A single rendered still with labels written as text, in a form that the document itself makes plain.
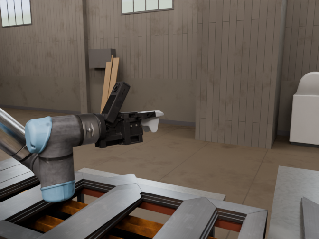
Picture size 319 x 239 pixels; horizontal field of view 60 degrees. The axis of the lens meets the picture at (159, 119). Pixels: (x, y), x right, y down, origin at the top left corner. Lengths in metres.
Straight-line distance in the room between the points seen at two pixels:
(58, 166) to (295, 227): 0.80
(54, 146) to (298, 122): 5.95
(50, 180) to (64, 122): 0.13
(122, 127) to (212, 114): 5.41
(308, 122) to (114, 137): 5.80
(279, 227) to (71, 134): 0.76
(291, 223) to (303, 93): 5.31
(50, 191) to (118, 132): 0.21
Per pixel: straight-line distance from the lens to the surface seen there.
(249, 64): 5.83
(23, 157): 0.77
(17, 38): 12.14
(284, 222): 1.12
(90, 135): 0.66
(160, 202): 1.64
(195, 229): 1.35
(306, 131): 6.38
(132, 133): 0.71
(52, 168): 0.65
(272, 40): 5.80
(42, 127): 0.63
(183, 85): 7.71
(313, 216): 1.15
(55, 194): 0.68
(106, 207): 1.54
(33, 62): 11.46
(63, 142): 0.64
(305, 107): 6.31
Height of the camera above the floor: 1.58
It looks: 10 degrees down
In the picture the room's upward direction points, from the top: straight up
